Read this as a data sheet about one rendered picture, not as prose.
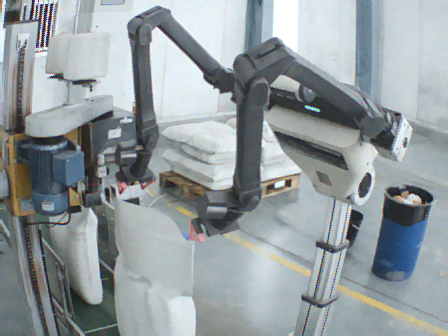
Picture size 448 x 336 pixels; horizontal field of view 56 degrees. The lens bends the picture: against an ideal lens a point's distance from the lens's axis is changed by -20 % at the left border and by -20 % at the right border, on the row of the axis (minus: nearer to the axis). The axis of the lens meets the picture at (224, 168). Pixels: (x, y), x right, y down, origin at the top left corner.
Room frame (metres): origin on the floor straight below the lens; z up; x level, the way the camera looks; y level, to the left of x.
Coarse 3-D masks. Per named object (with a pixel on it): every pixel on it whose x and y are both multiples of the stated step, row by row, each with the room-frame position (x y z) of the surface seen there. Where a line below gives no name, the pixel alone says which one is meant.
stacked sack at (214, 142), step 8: (192, 136) 4.59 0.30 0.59; (200, 136) 4.53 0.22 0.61; (208, 136) 4.51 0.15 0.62; (216, 136) 4.54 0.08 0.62; (224, 136) 4.54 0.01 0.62; (232, 136) 4.59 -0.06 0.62; (192, 144) 4.52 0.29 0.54; (200, 144) 4.47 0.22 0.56; (208, 144) 4.40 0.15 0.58; (216, 144) 4.35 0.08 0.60; (224, 144) 4.38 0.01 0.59; (232, 144) 4.43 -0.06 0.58; (264, 144) 4.69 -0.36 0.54; (208, 152) 4.39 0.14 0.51; (216, 152) 4.31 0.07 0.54; (224, 152) 4.38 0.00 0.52; (232, 152) 4.45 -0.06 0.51
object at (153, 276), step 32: (128, 224) 1.54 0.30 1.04; (160, 224) 1.64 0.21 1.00; (128, 256) 1.55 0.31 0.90; (160, 256) 1.46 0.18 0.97; (192, 256) 1.40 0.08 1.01; (128, 288) 1.55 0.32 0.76; (160, 288) 1.45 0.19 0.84; (192, 288) 1.40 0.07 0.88; (128, 320) 1.55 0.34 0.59; (160, 320) 1.42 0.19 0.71; (192, 320) 1.46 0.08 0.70
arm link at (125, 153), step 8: (136, 136) 1.60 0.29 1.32; (152, 136) 1.54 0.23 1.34; (120, 144) 1.54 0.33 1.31; (128, 144) 1.54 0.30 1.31; (136, 144) 1.55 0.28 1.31; (144, 144) 1.57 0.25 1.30; (152, 144) 1.55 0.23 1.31; (120, 152) 1.52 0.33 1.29; (128, 152) 1.53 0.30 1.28; (120, 160) 1.52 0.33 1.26; (128, 160) 1.53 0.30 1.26
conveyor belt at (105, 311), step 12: (0, 204) 3.01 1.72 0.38; (0, 216) 2.80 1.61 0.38; (48, 228) 2.74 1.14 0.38; (48, 240) 2.56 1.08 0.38; (108, 288) 2.12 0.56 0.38; (72, 300) 1.92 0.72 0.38; (108, 300) 1.99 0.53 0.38; (84, 312) 1.83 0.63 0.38; (96, 312) 1.86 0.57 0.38; (108, 312) 1.88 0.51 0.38; (84, 324) 1.72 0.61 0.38; (96, 324) 1.75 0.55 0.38; (108, 324) 1.77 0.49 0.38
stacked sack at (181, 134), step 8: (168, 128) 4.87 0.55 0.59; (176, 128) 4.81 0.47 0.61; (184, 128) 4.79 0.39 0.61; (192, 128) 4.80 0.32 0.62; (200, 128) 4.84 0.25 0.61; (208, 128) 4.85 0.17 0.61; (216, 128) 4.87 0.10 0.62; (224, 128) 4.93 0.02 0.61; (232, 128) 5.00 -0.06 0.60; (168, 136) 4.77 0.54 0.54; (176, 136) 4.70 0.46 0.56; (184, 136) 4.64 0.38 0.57
